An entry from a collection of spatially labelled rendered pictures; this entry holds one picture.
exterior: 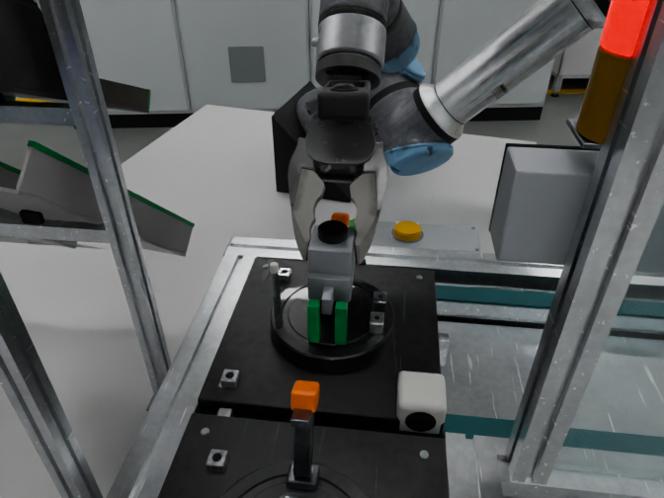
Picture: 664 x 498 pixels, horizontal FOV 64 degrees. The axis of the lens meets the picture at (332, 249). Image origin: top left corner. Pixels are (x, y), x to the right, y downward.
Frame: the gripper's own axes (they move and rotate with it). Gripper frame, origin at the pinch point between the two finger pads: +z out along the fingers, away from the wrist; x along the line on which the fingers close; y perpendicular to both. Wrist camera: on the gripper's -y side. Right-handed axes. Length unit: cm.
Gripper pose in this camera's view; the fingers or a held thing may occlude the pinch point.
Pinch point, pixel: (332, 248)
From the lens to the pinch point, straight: 53.4
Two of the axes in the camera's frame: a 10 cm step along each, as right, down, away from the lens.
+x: -9.9, -0.7, 0.9
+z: -0.8, 9.9, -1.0
